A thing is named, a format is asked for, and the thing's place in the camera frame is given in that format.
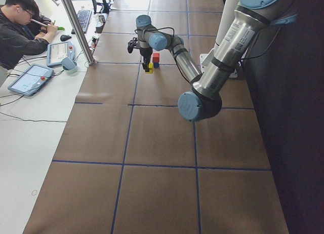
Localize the black computer mouse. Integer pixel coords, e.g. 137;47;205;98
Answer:
60;34;72;42

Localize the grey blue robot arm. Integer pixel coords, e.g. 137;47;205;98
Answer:
128;0;298;122

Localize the metal cup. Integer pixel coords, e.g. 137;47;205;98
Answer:
98;15;105;23

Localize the near teach pendant tablet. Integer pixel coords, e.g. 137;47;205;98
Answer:
8;64;54;97

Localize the yellow cube block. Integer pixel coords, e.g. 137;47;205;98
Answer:
145;62;154;74

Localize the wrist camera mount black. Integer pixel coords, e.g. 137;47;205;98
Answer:
127;37;139;54

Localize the white pedestal column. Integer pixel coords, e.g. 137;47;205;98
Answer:
200;0;238;72

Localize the red cube block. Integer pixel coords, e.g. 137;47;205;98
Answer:
152;53;160;63

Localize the far teach pendant tablet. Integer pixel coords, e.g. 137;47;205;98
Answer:
47;41;75;67

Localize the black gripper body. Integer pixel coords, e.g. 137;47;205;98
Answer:
140;48;152;59

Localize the teach pendant tablet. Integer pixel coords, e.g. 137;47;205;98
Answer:
47;41;75;67
8;64;54;97

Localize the light green tape roll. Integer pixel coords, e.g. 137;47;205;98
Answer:
61;57;77;76

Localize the seated person in black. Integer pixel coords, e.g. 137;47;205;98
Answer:
1;0;58;70

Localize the black keyboard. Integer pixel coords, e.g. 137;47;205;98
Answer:
77;10;92;33

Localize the aluminium frame post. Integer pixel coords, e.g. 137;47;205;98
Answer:
61;0;95;66

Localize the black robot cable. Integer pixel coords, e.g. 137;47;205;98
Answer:
135;27;193;84

